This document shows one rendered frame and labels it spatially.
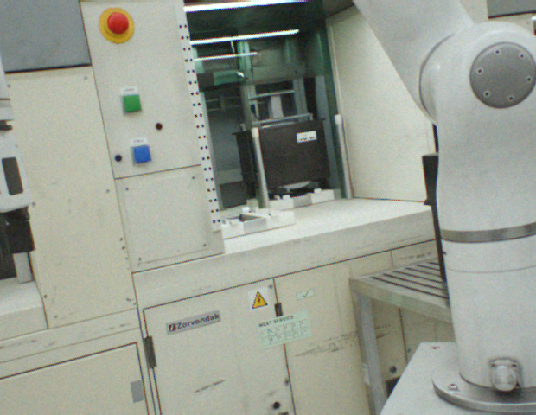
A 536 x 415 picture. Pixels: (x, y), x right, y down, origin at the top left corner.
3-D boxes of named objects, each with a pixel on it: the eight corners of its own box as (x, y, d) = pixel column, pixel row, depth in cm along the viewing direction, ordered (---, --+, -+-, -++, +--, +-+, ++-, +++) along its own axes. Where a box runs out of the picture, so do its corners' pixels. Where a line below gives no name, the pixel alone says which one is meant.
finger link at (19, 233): (23, 201, 92) (34, 251, 93) (33, 199, 95) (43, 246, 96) (-1, 205, 93) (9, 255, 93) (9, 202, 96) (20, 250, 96)
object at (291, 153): (264, 203, 203) (246, 95, 199) (241, 201, 222) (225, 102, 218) (337, 188, 211) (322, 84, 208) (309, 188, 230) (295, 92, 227)
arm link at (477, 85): (530, 217, 90) (509, 27, 87) (587, 242, 72) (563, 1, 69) (432, 231, 91) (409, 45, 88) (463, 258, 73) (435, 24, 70)
